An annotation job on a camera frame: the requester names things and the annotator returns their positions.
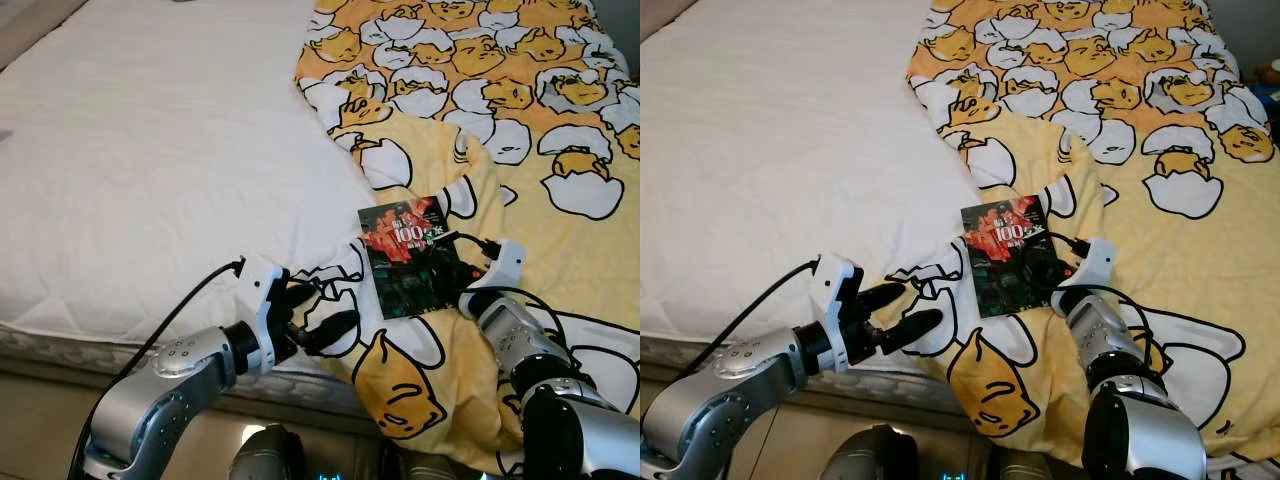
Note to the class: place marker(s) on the dark red-print book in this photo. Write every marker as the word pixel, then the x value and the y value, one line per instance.
pixel 405 245
pixel 1000 245

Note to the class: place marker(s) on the yellow cartoon egg blanket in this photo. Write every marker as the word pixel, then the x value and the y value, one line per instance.
pixel 500 100
pixel 1150 130

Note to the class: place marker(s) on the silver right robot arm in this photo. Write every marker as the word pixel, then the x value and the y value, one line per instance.
pixel 570 420
pixel 1140 430

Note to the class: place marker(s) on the grey left robot leg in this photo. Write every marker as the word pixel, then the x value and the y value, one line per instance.
pixel 265 455
pixel 865 455

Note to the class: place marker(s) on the grey robot leg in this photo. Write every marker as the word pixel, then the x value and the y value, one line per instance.
pixel 265 455
pixel 1030 465
pixel 440 465
pixel 865 455

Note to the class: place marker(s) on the grey right robot leg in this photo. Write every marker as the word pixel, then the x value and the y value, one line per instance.
pixel 440 465
pixel 1030 465

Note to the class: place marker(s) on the white quilted mattress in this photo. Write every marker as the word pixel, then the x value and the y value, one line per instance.
pixel 780 150
pixel 150 150

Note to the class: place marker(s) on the beige padded headboard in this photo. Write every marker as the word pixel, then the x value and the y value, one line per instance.
pixel 660 5
pixel 30 20

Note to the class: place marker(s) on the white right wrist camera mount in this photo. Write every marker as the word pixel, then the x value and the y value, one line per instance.
pixel 1097 262
pixel 505 265

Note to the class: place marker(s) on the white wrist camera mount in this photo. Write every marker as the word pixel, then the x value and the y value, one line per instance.
pixel 832 285
pixel 258 285
pixel 505 265
pixel 1097 262

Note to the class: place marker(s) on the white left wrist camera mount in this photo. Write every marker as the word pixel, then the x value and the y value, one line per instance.
pixel 832 285
pixel 258 285

